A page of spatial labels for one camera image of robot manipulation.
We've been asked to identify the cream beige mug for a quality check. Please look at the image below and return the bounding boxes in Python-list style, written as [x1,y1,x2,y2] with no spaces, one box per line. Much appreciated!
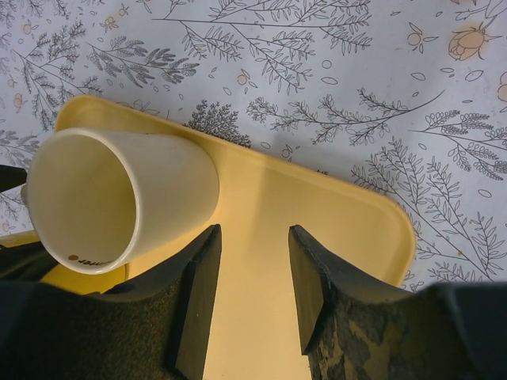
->
[26,127,219,274]

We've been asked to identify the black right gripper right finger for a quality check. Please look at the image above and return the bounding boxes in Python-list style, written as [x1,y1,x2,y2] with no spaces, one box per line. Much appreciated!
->
[288,226,506,379]

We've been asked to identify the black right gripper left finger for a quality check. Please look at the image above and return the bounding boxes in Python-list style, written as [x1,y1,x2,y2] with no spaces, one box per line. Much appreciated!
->
[1,224,222,379]

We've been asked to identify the yellow plastic tray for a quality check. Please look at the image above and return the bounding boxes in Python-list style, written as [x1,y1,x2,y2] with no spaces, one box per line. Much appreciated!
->
[55,96,415,379]

